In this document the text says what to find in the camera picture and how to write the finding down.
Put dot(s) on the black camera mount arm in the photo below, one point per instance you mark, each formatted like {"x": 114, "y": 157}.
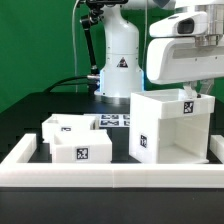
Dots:
{"x": 87, "y": 22}

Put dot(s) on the fiducial marker sheet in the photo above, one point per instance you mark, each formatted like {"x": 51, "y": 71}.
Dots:
{"x": 112, "y": 120}

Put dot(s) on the white table border frame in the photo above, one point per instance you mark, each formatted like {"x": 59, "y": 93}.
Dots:
{"x": 17, "y": 171}

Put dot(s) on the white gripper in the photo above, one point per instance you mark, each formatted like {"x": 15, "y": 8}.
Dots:
{"x": 174, "y": 55}

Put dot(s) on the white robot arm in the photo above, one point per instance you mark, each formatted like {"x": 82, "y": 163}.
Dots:
{"x": 121, "y": 75}

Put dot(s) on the white drawer cabinet box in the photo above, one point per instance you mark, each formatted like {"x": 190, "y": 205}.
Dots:
{"x": 168, "y": 127}

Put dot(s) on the white front drawer tray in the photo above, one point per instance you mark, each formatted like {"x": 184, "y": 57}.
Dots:
{"x": 93, "y": 146}

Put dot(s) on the white drawer tray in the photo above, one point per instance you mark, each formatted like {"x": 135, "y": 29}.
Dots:
{"x": 93, "y": 146}
{"x": 76, "y": 127}

